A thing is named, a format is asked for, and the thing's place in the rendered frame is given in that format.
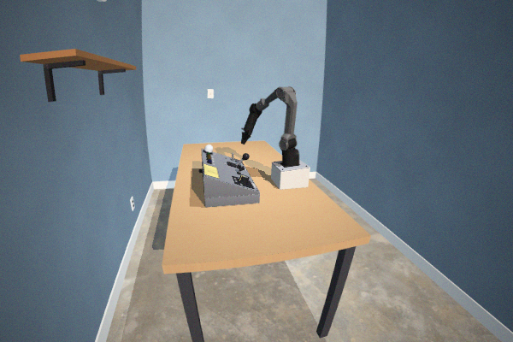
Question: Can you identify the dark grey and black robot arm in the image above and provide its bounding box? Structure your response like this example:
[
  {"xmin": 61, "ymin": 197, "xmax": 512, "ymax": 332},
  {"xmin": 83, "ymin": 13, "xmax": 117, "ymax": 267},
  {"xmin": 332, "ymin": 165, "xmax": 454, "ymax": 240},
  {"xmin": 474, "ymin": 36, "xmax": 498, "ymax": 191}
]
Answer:
[{"xmin": 246, "ymin": 86, "xmax": 300, "ymax": 168}]

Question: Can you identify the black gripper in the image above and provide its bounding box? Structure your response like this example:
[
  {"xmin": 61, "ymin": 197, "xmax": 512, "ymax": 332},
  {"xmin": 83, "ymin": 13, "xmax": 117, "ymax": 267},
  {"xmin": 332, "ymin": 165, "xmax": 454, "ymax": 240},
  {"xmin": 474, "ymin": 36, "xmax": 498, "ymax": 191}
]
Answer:
[{"xmin": 241, "ymin": 122, "xmax": 255, "ymax": 144}]

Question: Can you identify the grey control panel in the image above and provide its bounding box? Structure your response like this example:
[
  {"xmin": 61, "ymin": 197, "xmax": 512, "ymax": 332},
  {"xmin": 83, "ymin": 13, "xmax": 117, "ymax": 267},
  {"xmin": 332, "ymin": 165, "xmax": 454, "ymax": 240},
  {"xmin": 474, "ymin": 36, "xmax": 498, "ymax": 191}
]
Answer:
[{"xmin": 199, "ymin": 144, "xmax": 260, "ymax": 208}]

